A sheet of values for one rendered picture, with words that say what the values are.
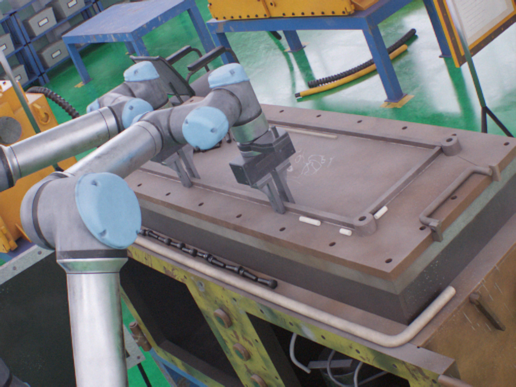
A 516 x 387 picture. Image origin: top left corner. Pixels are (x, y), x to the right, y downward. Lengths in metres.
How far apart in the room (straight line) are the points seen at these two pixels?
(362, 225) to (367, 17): 3.76
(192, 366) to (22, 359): 0.59
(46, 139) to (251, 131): 0.43
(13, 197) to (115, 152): 2.80
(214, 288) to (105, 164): 0.55
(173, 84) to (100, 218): 4.27
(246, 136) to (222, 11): 4.67
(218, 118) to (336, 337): 0.47
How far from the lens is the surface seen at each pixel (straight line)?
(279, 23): 5.87
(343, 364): 1.94
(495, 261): 1.58
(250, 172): 1.64
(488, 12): 4.11
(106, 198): 1.21
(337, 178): 1.77
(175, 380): 3.02
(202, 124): 1.50
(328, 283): 1.61
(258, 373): 2.06
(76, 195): 1.21
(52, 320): 2.65
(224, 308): 1.92
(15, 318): 2.63
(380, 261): 1.46
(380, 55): 5.30
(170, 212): 2.04
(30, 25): 10.24
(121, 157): 1.48
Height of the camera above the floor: 2.17
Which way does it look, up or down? 26 degrees down
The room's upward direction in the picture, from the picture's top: 24 degrees counter-clockwise
